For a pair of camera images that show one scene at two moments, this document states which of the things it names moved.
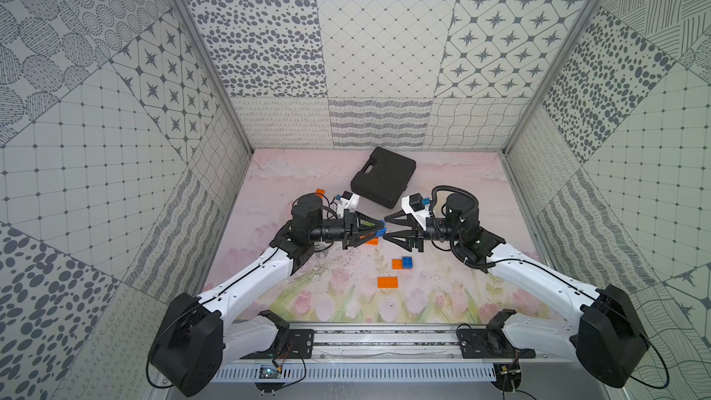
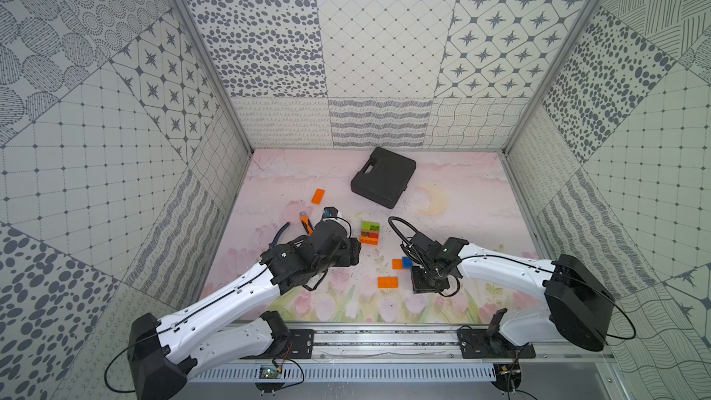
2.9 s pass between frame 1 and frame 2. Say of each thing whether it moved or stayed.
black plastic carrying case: stayed
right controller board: stayed
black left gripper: moved
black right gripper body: moved
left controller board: stayed
